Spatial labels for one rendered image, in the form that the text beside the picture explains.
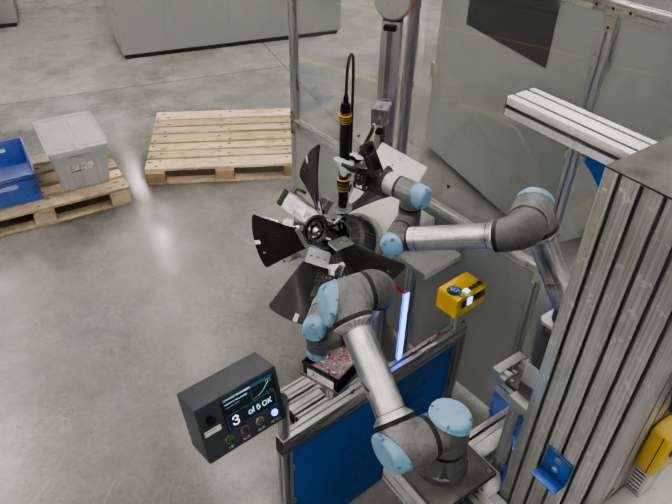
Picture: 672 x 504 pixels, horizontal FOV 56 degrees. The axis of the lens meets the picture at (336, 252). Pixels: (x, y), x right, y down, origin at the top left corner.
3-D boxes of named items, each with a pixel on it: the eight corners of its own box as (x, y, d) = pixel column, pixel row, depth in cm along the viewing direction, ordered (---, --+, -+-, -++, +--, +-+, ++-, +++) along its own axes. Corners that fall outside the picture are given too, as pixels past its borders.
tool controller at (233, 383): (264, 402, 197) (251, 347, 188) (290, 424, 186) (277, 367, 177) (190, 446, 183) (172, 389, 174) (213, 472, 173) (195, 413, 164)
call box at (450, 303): (462, 291, 249) (466, 270, 242) (482, 304, 243) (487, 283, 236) (434, 308, 241) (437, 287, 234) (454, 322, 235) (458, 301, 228)
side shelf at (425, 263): (406, 223, 309) (406, 218, 307) (461, 259, 287) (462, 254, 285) (369, 241, 297) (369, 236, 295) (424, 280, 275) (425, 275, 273)
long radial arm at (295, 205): (347, 228, 263) (330, 221, 254) (337, 244, 264) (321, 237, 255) (305, 198, 280) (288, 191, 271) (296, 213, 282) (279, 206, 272)
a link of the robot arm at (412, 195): (417, 216, 197) (420, 193, 192) (389, 203, 203) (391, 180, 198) (431, 206, 202) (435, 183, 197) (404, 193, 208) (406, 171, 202)
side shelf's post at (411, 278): (399, 367, 345) (414, 246, 294) (404, 372, 342) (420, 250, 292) (394, 371, 343) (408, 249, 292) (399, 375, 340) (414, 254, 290)
